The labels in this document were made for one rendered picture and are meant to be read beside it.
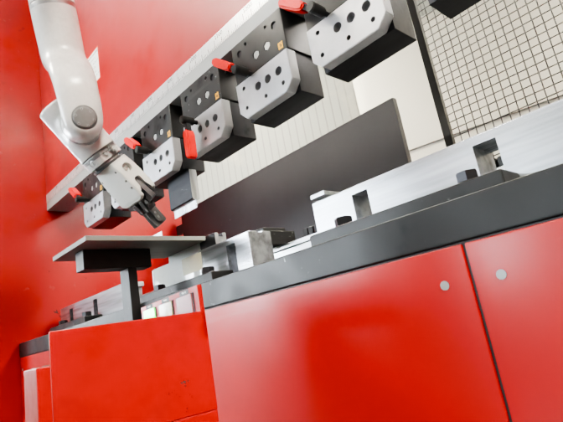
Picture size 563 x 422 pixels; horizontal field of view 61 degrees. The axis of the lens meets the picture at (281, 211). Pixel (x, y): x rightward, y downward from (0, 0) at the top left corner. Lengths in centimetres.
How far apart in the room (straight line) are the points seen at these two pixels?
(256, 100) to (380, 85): 276
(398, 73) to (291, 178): 214
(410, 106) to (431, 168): 283
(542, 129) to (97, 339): 53
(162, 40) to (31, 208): 92
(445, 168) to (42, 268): 153
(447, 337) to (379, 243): 13
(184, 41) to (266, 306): 70
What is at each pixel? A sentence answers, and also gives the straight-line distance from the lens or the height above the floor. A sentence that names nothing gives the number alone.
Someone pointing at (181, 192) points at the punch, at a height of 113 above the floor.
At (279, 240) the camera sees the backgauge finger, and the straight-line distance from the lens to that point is 123.
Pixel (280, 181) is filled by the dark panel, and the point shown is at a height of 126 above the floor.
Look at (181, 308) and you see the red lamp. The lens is 59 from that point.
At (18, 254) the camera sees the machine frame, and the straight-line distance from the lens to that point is 189.
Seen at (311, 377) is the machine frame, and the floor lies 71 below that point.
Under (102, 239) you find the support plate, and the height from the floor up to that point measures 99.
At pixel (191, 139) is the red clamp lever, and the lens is 104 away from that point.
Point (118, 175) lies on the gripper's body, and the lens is 106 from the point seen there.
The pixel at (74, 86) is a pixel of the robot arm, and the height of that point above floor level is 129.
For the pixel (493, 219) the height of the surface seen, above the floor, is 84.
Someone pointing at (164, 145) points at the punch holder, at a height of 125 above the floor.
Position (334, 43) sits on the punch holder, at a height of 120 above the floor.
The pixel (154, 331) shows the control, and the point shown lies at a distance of 53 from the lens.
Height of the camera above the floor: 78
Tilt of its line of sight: 14 degrees up
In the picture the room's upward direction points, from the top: 10 degrees counter-clockwise
